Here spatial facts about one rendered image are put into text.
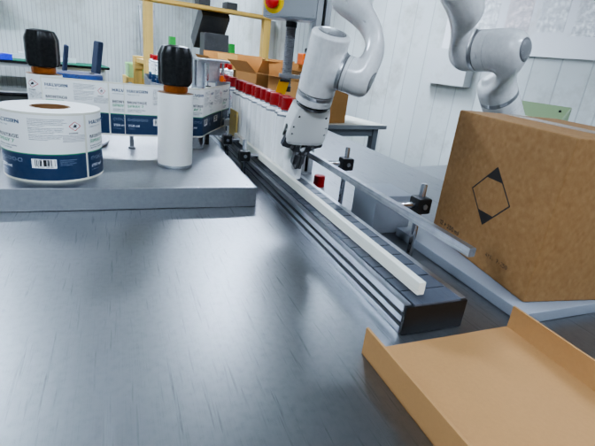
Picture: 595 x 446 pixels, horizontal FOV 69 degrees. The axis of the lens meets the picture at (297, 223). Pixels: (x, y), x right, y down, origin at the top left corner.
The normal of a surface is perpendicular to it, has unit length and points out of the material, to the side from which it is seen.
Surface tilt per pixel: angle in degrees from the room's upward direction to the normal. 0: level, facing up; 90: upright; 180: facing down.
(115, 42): 90
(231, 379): 0
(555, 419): 0
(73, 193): 90
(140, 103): 90
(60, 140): 90
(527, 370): 0
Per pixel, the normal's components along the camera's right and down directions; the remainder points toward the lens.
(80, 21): 0.55, 0.36
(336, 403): 0.11, -0.93
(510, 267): -0.97, -0.02
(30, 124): 0.10, 0.37
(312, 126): 0.32, 0.68
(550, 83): -0.83, 0.11
